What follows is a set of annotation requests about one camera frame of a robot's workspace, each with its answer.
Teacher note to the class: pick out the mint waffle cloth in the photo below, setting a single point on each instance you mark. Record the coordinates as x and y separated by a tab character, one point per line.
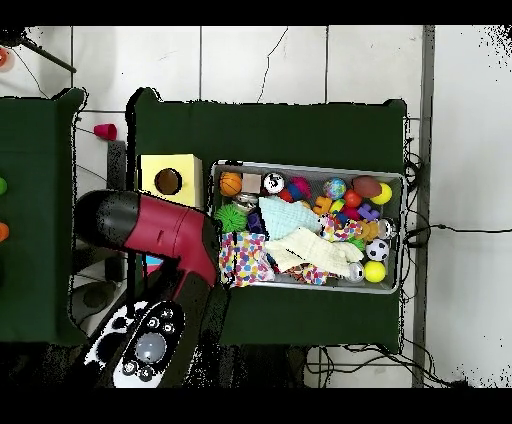
288	216

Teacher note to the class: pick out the polka-dot cloth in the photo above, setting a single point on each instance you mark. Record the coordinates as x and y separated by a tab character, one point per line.
340	230
244	258

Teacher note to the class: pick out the cream waffle cloth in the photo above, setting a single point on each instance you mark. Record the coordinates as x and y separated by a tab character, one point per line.
316	252

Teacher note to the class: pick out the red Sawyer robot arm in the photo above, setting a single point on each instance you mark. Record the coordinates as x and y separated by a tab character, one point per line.
168	236

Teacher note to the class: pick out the wooden box with three holes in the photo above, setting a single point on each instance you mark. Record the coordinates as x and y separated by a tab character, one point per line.
188	176

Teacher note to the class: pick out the silver mesh bin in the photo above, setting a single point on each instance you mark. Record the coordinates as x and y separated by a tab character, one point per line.
320	286

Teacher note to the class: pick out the large green spiky ball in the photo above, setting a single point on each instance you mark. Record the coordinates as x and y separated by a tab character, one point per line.
231	218

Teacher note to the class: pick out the wooden block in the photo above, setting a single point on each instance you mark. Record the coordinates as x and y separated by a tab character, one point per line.
252	182

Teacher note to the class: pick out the orange toy basketball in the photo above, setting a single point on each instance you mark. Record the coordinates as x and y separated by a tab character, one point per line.
230	184

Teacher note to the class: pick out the dark green table cloth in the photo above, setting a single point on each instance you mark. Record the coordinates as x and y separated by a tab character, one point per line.
280	132
36	160

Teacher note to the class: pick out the small soccer ball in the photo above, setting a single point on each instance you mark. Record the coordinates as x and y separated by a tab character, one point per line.
377	250

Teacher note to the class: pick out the yellow ball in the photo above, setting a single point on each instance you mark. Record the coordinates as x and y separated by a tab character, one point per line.
374	272

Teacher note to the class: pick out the red plastic cup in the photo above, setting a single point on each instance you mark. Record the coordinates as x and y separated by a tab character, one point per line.
104	132

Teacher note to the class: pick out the orange object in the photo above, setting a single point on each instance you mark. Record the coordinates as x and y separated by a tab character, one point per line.
2	232

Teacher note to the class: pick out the green round object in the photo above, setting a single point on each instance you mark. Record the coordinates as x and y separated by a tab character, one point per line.
1	186

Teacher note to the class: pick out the red round object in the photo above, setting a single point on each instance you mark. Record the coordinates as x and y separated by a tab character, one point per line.
2	57

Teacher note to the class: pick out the black tripod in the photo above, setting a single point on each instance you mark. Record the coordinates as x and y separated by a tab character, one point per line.
12	36

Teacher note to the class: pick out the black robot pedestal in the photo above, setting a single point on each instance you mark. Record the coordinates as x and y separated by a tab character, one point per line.
260	368

